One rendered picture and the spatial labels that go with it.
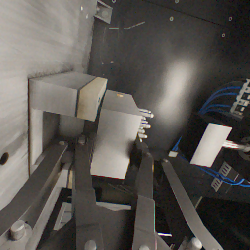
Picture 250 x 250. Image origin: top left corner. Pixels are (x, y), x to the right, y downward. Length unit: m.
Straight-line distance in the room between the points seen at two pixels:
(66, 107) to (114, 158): 0.09
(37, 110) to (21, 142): 0.04
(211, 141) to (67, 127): 0.25
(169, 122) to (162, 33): 0.27
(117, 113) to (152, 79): 0.33
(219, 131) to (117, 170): 0.19
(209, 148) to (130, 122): 0.18
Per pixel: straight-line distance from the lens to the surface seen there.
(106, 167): 0.21
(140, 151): 0.17
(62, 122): 0.26
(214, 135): 0.30
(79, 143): 0.16
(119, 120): 0.17
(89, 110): 0.16
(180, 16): 0.52
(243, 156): 0.41
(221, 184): 0.75
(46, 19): 0.20
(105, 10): 0.49
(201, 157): 0.32
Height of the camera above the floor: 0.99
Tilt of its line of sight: 8 degrees up
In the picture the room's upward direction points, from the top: 101 degrees clockwise
